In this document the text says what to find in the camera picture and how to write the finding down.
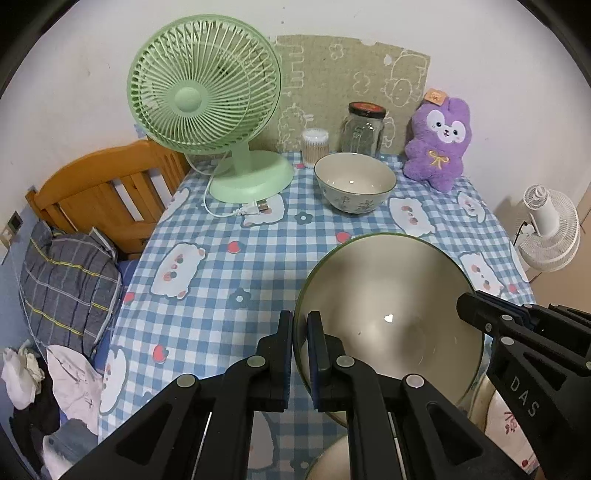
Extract white fan cable with plug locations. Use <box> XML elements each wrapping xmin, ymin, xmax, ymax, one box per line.
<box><xmin>203</xmin><ymin>154</ymin><xmax>274</xmax><ymax>219</ymax></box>

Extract white fluffy cloth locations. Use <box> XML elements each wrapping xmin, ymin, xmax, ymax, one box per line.
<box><xmin>41</xmin><ymin>436</ymin><xmax>72</xmax><ymax>480</ymax></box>

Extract green desk fan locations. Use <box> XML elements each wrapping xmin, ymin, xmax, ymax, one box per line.
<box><xmin>127</xmin><ymin>15</ymin><xmax>295</xmax><ymax>204</ymax></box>

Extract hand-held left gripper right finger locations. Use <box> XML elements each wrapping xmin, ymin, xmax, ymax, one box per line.
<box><xmin>307</xmin><ymin>310</ymin><xmax>536</xmax><ymax>480</ymax></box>

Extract blue jeans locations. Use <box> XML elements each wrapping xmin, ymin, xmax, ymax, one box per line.
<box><xmin>46</xmin><ymin>415</ymin><xmax>100</xmax><ymax>464</ymax></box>

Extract clear cotton swab container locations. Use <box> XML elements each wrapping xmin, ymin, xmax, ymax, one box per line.
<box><xmin>301</xmin><ymin>129</ymin><xmax>330</xmax><ymax>168</ymax></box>

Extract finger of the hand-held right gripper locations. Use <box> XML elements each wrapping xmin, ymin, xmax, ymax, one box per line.
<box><xmin>456</xmin><ymin>291</ymin><xmax>591</xmax><ymax>365</ymax></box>
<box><xmin>547</xmin><ymin>303</ymin><xmax>591</xmax><ymax>330</ymax></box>

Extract green printed board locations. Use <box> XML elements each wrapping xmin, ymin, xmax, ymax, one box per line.
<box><xmin>272</xmin><ymin>34</ymin><xmax>432</xmax><ymax>155</ymax></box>

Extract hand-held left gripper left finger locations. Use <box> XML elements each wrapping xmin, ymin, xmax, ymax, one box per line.
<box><xmin>60</xmin><ymin>310</ymin><xmax>294</xmax><ymax>480</ymax></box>

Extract glass jar dark lid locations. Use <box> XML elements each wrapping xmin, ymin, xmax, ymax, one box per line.
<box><xmin>341</xmin><ymin>102</ymin><xmax>387</xmax><ymax>158</ymax></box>

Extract blue checked tablecloth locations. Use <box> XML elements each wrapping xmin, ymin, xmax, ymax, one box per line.
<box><xmin>97</xmin><ymin>150</ymin><xmax>536</xmax><ymax>480</ymax></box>

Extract purple plush toy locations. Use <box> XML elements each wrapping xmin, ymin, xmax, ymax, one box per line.
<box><xmin>403</xmin><ymin>90</ymin><xmax>472</xmax><ymax>193</ymax></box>

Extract white standing fan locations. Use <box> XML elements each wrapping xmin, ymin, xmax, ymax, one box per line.
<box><xmin>517</xmin><ymin>184</ymin><xmax>581</xmax><ymax>272</ymax></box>

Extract grey plaid pillow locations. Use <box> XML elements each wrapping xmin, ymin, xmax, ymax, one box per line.
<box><xmin>18</xmin><ymin>222</ymin><xmax>123</xmax><ymax>358</ymax></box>

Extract wall socket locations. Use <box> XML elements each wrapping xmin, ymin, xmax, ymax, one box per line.
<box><xmin>0</xmin><ymin>210</ymin><xmax>24</xmax><ymax>252</ymax></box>

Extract wooden bed headboard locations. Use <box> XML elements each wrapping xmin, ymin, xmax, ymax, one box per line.
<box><xmin>25</xmin><ymin>140</ymin><xmax>190</xmax><ymax>260</ymax></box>

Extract dark clothing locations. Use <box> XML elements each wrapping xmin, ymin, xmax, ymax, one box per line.
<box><xmin>9</xmin><ymin>392</ymin><xmax>61</xmax><ymax>437</ymax></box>

